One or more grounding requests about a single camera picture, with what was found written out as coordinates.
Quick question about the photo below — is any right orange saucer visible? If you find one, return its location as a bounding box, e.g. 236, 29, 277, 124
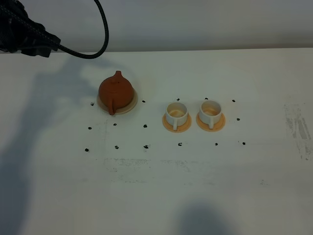
196, 114, 226, 132

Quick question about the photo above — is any brown clay teapot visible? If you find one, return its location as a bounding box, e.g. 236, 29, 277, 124
98, 70, 134, 115

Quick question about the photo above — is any orange saucer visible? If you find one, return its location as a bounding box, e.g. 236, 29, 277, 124
196, 114, 226, 132
162, 114, 192, 133

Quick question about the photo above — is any left orange saucer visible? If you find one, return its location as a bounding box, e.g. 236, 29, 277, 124
162, 114, 192, 133

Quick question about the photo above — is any black left camera cable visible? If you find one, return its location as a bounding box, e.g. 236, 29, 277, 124
9, 0, 110, 60

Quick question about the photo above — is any right white teacup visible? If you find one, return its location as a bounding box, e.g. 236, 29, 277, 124
199, 99, 222, 129

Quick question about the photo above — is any cream teapot saucer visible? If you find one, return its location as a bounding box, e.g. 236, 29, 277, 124
97, 90, 138, 115

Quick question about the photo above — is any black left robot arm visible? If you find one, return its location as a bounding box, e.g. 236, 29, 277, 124
0, 0, 61, 57

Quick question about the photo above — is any left white teacup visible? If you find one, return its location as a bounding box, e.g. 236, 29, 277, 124
165, 102, 188, 131

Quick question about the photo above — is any white teacup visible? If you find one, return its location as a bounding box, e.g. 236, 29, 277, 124
199, 99, 222, 129
165, 102, 188, 131

